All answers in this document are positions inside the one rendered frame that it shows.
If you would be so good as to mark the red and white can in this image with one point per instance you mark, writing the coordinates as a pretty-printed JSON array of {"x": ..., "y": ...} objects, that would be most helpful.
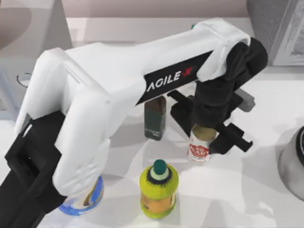
[{"x": 198, "y": 152}]

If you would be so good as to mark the dark green bottle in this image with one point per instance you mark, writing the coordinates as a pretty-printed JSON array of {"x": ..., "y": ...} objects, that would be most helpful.
[{"x": 154, "y": 121}]

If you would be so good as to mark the grey and black cup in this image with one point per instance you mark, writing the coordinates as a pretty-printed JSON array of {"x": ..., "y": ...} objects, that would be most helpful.
[{"x": 293, "y": 161}]

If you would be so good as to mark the green bottle with yellow label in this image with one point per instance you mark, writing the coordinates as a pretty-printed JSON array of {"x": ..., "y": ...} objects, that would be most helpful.
[{"x": 158, "y": 192}]

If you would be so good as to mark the small green object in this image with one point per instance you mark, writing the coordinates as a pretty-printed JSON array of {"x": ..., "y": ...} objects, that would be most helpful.
[{"x": 192, "y": 26}]

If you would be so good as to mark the grey cabinet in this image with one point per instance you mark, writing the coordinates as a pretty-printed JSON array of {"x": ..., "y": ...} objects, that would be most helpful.
[{"x": 263, "y": 14}]

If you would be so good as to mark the white sink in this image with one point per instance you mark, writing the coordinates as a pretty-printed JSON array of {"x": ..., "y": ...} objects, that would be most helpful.
[{"x": 35, "y": 28}]

